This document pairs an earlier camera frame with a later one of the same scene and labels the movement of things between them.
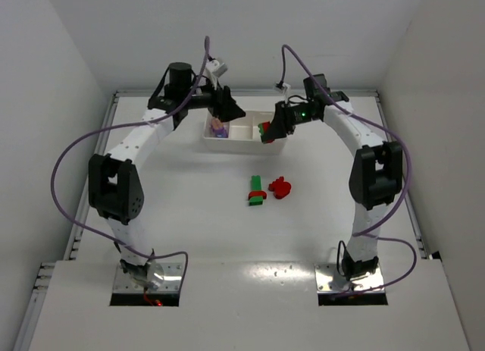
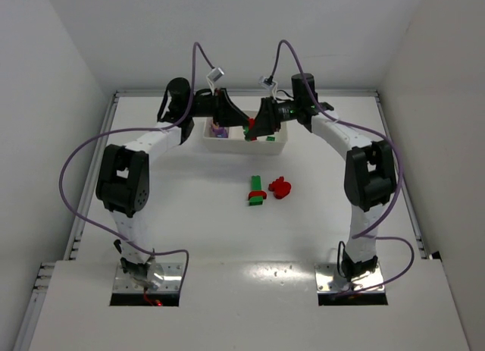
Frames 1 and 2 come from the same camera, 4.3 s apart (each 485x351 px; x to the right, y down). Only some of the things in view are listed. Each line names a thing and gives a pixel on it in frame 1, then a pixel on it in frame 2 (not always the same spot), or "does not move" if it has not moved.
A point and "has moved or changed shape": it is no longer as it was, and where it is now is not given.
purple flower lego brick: (220, 133) does not move
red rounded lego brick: (281, 188) does not move
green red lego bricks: (265, 133) has moved or changed shape
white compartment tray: (242, 134) does not move
